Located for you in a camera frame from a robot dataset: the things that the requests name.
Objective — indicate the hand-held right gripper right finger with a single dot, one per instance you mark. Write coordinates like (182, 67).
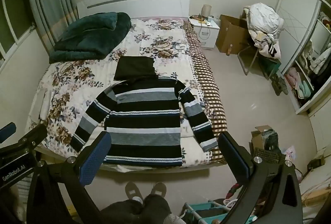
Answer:
(234, 159)

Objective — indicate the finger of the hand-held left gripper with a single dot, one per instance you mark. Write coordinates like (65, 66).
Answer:
(6, 132)

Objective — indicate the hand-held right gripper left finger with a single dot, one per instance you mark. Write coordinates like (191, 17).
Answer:
(95, 160)

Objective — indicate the teal folded clothes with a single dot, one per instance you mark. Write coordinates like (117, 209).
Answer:
(305, 89)

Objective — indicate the pink folded clothes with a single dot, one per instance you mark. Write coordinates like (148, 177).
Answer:
(292, 77)

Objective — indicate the pile of clothes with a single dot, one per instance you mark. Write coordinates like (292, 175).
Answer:
(263, 22)

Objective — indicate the small cardboard box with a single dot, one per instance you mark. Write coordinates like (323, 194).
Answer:
(257, 137)

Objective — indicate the black keyboard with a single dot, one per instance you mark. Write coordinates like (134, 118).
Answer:
(267, 156)

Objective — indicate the black bag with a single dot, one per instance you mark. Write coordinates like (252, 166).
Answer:
(272, 140)

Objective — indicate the white rolled pillow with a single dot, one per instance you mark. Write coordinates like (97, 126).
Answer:
(45, 106)

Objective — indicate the person's left shoe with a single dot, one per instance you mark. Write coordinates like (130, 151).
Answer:
(133, 191)

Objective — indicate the person's shoe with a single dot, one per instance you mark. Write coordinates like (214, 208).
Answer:
(158, 189)
(133, 191)

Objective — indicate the teal storage rack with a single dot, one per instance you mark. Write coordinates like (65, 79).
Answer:
(199, 209)

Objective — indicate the person's dark trousers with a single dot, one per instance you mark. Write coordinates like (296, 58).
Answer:
(139, 209)

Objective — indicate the person's right shoe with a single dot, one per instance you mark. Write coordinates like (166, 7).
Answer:
(158, 189)

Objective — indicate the grey slippers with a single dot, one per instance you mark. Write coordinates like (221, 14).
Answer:
(279, 86)

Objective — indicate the brown checked bed sheet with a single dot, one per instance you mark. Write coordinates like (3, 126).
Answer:
(206, 76)

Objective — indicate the black folded garment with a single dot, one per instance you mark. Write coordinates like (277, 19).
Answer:
(134, 67)

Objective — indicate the window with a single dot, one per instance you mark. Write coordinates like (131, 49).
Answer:
(13, 22)

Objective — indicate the large cardboard box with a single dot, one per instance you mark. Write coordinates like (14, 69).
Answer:
(230, 35)

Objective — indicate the dark green blanket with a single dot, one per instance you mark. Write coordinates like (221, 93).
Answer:
(90, 35)

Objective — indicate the white nightstand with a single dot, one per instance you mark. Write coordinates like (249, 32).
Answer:
(205, 33)

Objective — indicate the floral quilt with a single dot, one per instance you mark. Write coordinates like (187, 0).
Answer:
(155, 40)

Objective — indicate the grey-green curtain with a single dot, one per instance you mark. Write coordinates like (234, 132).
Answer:
(49, 1)

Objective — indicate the beige table lamp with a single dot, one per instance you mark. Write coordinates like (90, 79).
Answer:
(207, 10)

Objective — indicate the white wardrobe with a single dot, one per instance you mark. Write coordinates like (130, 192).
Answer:
(294, 19)

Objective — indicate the white bed headboard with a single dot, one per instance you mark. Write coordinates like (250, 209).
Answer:
(134, 4)

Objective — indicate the metal frame chair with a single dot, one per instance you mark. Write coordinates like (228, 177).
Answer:
(250, 61)

